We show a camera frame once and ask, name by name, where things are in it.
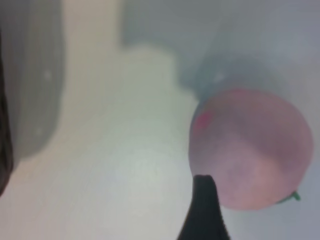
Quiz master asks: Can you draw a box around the pink peach with green leaf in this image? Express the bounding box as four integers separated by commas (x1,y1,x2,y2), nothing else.
188,87,315,210

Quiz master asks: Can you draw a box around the dark brown wicker basket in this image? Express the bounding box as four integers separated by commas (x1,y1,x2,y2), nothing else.
0,32,15,198

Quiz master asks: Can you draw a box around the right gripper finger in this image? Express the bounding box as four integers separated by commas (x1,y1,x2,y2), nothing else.
176,174,232,240

